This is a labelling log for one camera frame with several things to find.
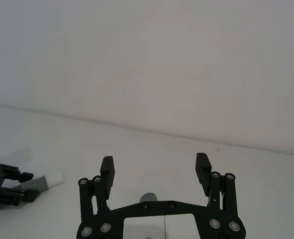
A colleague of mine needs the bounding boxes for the small grey round plug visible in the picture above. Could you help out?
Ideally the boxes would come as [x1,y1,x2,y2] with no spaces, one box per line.
[140,192,159,203]

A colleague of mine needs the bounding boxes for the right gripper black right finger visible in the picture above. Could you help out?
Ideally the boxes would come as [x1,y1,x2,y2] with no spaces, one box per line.
[196,152,237,222]

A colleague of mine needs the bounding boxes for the white table cloth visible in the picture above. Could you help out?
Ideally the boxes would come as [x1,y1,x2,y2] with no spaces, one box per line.
[0,101,294,239]

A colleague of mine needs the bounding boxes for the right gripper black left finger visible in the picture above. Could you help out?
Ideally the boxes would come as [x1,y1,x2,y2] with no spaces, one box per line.
[78,155,116,223]

